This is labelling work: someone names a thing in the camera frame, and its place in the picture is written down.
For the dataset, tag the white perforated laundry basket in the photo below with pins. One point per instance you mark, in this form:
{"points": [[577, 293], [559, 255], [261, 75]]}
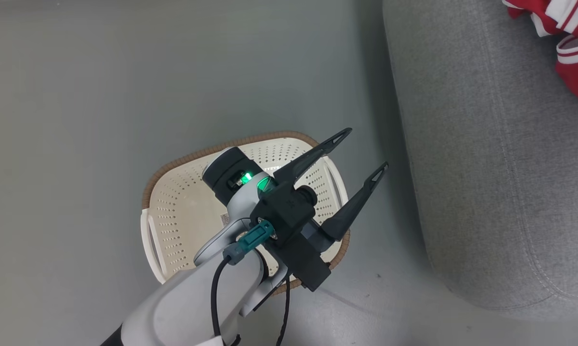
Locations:
{"points": [[188, 206]]}

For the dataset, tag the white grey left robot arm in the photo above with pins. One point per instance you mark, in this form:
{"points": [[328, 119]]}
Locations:
{"points": [[183, 307]]}

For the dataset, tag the grey fabric sofa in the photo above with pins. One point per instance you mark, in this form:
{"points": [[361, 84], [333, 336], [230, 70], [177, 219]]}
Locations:
{"points": [[486, 168]]}

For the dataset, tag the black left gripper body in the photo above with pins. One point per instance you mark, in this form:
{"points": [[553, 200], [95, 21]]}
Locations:
{"points": [[308, 266]]}

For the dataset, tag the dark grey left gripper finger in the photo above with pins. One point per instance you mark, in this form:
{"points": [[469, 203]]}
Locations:
{"points": [[354, 206], [308, 158]]}

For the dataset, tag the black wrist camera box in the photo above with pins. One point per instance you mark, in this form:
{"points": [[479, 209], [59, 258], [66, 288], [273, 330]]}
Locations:
{"points": [[286, 211]]}

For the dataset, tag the red white-striped garment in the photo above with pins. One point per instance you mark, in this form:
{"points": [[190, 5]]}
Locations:
{"points": [[577, 72]]}

